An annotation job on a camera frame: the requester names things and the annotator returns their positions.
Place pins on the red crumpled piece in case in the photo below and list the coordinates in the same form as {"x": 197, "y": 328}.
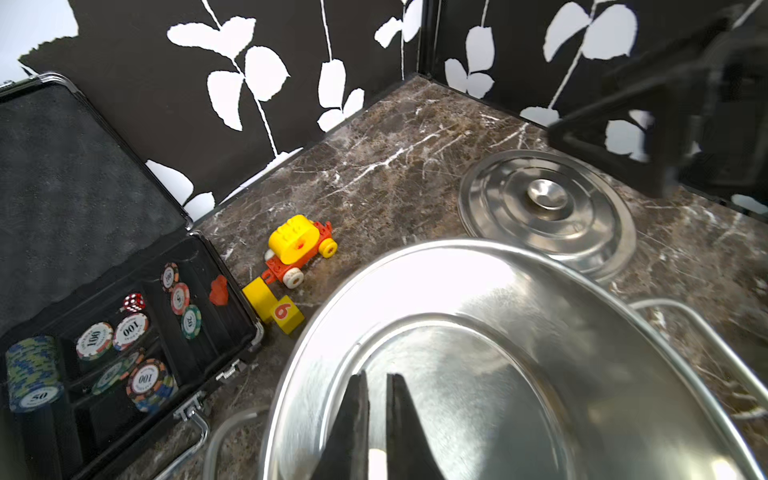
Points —
{"x": 219, "y": 291}

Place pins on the black poker chip case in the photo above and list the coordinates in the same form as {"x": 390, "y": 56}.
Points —
{"x": 84, "y": 223}

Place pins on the stainless steel pot lid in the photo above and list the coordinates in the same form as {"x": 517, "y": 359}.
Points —
{"x": 550, "y": 204}

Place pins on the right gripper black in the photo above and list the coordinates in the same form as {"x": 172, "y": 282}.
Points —
{"x": 690, "y": 113}

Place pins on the yellow red toy car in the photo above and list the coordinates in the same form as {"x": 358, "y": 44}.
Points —
{"x": 292, "y": 246}

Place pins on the yellow number block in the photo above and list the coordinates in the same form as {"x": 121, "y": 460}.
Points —
{"x": 283, "y": 312}

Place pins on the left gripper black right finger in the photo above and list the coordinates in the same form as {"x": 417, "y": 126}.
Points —
{"x": 408, "y": 453}

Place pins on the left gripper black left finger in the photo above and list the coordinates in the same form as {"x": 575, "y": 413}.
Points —
{"x": 345, "y": 455}

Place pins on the red dice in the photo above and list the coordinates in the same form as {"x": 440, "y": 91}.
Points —
{"x": 133, "y": 303}

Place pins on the blue green chip stack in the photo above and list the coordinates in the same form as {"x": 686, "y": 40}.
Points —
{"x": 33, "y": 377}

